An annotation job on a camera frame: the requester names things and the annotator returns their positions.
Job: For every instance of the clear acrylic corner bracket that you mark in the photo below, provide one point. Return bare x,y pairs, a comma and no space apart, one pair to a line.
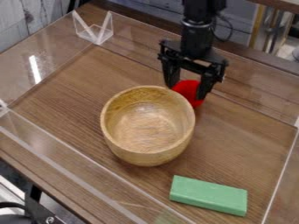
94,33

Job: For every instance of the black table leg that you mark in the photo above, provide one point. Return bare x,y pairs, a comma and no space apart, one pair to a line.
42,215

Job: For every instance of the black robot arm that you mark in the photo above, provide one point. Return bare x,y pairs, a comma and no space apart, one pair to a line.
192,53

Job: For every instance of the red plush fruit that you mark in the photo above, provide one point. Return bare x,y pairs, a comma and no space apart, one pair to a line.
186,88

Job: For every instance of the wooden chair in background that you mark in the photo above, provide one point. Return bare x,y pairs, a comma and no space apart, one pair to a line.
272,23

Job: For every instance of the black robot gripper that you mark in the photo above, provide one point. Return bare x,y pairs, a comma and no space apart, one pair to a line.
207,61

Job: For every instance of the green rectangular block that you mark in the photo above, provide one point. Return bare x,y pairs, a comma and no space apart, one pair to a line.
212,196

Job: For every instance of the wooden bowl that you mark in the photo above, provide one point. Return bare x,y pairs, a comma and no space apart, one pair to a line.
147,122

